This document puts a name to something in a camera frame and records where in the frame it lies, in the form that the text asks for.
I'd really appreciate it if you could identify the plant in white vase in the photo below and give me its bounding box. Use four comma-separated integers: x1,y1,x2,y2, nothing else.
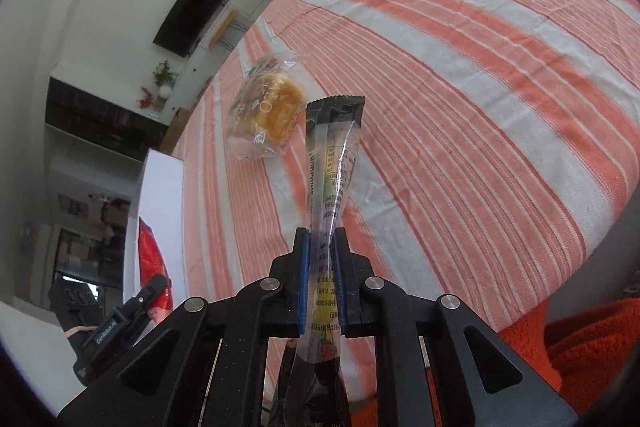
151,60,178,98

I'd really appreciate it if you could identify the long clear black-ended packet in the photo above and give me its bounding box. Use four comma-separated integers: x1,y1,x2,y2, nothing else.
287,93,366,427

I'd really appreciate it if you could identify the dark wall cabinet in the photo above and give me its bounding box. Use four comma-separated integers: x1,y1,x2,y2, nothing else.
44,77,168,168

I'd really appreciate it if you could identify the orange knitted fabric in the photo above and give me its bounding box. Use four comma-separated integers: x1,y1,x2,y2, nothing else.
350,297,640,427

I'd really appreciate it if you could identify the red snack packet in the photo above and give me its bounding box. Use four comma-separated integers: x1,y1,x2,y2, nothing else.
137,217,173,325

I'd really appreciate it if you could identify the black television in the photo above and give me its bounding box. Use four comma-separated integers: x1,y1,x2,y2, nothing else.
152,0,225,58

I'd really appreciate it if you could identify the wooden stool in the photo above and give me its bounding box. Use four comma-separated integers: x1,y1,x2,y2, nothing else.
207,9,241,50

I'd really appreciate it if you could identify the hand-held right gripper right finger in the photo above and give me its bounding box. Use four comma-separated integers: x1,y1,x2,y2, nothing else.
330,227,581,427

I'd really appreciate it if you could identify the white cardboard box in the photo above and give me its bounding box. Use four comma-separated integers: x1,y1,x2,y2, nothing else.
131,148,188,308

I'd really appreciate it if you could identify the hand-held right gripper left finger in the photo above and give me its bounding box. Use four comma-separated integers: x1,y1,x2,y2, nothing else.
57,227,313,427

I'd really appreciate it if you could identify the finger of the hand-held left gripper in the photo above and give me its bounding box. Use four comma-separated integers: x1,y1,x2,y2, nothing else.
117,274,168,348

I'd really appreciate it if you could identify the packaged bread loaf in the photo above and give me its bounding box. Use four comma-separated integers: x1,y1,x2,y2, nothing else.
227,54,308,160

